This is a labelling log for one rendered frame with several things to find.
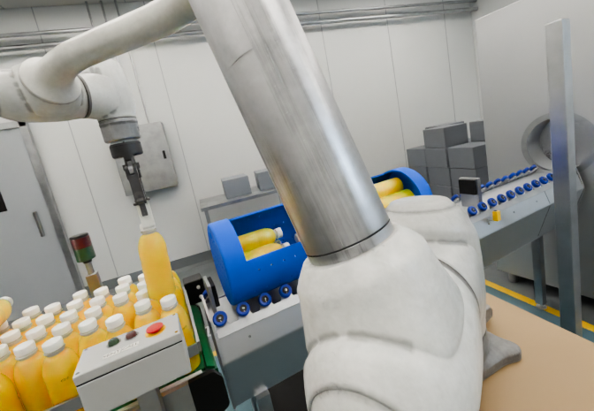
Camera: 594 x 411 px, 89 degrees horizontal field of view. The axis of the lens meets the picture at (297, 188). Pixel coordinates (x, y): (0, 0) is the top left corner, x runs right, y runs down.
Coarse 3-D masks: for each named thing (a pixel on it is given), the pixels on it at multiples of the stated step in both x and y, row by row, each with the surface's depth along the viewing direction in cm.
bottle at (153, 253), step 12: (144, 240) 82; (156, 240) 83; (144, 252) 81; (156, 252) 82; (144, 264) 82; (156, 264) 82; (168, 264) 85; (144, 276) 83; (156, 276) 83; (168, 276) 85; (156, 288) 83; (168, 288) 85
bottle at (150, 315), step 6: (150, 306) 82; (138, 312) 80; (144, 312) 80; (150, 312) 81; (156, 312) 83; (138, 318) 80; (144, 318) 80; (150, 318) 80; (156, 318) 81; (138, 324) 79; (144, 324) 79
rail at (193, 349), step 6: (192, 348) 80; (192, 354) 80; (78, 396) 70; (66, 402) 69; (72, 402) 69; (78, 402) 70; (48, 408) 68; (54, 408) 68; (60, 408) 68; (66, 408) 69; (72, 408) 69; (78, 408) 70
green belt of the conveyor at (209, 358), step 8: (192, 312) 113; (200, 320) 108; (200, 328) 102; (200, 336) 97; (208, 344) 94; (200, 352) 89; (208, 352) 90; (208, 360) 86; (200, 368) 83; (208, 368) 83; (216, 368) 84; (184, 376) 81; (168, 384) 79
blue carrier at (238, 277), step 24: (408, 168) 132; (240, 216) 111; (264, 216) 119; (216, 240) 93; (288, 240) 127; (216, 264) 110; (240, 264) 91; (264, 264) 94; (288, 264) 98; (240, 288) 92; (264, 288) 98
